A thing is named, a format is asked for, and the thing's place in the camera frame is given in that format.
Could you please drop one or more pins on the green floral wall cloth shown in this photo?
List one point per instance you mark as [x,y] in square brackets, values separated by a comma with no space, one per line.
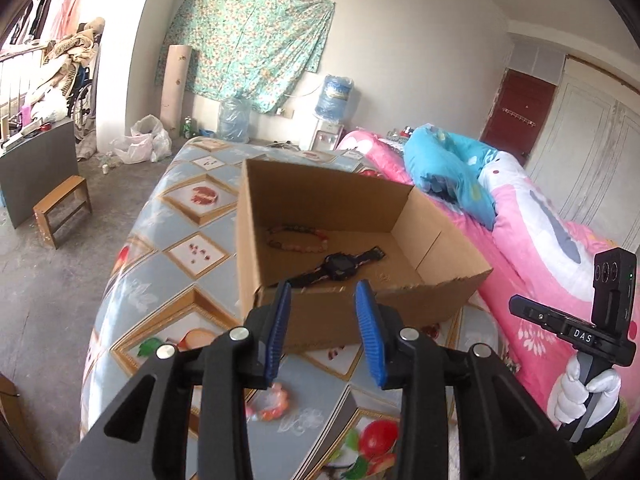
[254,49]

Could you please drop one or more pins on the pink rolled mat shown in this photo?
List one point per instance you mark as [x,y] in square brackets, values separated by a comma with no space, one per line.
[174,84]

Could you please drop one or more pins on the blue water jug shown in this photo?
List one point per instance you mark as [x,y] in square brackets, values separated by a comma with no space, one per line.
[333,98]

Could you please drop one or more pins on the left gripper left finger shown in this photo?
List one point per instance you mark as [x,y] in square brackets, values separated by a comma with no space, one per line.
[246,357]

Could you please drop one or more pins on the clear empty water jug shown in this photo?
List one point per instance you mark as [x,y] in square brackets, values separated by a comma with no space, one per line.
[234,119]

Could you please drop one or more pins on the dark red door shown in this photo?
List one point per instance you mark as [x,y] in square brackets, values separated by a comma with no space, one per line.
[518,116]

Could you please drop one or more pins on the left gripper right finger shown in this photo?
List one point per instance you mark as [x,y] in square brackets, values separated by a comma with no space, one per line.
[401,357]

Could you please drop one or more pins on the pile of clothes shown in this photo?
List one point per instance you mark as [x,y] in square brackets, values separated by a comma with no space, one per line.
[65,63]

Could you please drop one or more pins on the brown cardboard box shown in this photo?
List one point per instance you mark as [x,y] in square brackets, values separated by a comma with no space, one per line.
[429,270]

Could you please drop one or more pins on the blue pillow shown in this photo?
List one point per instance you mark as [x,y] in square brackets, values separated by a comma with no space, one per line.
[448,165]

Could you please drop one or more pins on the fruit pattern table cover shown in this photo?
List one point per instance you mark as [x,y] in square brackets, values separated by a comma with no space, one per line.
[174,282]

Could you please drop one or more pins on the small wooden stool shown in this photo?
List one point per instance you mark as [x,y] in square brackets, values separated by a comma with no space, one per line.
[59,206]

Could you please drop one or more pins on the grey cabinet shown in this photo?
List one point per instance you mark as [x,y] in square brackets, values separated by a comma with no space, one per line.
[35,167]

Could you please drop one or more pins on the white plastic bag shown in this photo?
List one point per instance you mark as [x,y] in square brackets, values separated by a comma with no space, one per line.
[147,141]

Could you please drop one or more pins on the pink floral blanket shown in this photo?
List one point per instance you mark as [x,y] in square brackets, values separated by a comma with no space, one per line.
[531,250]

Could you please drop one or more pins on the wheelchair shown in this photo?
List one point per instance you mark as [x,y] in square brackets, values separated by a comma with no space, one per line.
[79,100]

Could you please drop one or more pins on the white gloved hand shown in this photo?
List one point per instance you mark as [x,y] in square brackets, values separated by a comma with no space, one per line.
[568,397]

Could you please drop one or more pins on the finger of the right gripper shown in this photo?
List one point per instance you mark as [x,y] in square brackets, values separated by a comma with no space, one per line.
[555,321]

